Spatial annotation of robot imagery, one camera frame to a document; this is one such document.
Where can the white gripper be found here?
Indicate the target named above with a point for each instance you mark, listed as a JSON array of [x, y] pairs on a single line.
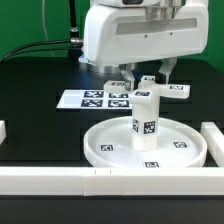
[[116, 33]]

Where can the white cross-shaped table base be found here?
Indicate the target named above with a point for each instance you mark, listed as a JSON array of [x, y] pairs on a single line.
[[147, 89]]

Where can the white round table top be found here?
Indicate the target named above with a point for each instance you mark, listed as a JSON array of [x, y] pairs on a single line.
[[108, 144]]

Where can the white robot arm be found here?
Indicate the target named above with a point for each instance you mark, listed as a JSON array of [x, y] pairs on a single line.
[[100, 68]]

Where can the white marker tag sheet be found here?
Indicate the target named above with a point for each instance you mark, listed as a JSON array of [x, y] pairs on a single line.
[[93, 99]]

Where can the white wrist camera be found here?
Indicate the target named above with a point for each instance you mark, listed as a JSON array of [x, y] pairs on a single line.
[[125, 3]]

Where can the white right rail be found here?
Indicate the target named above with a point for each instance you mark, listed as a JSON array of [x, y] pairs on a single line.
[[215, 141]]

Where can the white rail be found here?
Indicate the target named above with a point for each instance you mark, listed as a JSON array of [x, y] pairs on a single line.
[[215, 141], [110, 181], [2, 131]]

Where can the white front rail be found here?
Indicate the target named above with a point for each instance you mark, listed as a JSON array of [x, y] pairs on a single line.
[[110, 181]]

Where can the white left rail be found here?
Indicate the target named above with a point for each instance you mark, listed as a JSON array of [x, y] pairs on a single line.
[[2, 131]]

